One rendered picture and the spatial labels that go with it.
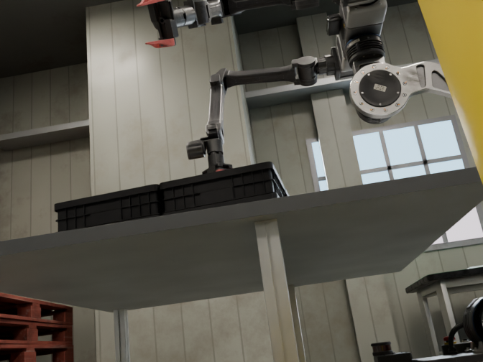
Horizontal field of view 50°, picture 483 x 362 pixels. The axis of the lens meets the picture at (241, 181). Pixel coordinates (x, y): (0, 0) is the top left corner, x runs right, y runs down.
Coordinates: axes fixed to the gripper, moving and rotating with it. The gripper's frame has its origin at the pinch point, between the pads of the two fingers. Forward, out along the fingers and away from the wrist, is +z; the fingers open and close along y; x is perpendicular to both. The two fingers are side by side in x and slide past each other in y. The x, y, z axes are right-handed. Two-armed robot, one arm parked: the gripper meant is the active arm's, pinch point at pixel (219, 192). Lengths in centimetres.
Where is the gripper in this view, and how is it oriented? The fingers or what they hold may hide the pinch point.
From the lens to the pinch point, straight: 178.5
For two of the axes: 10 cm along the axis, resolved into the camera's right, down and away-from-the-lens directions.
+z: 1.2, 9.4, -3.3
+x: 7.8, 1.2, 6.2
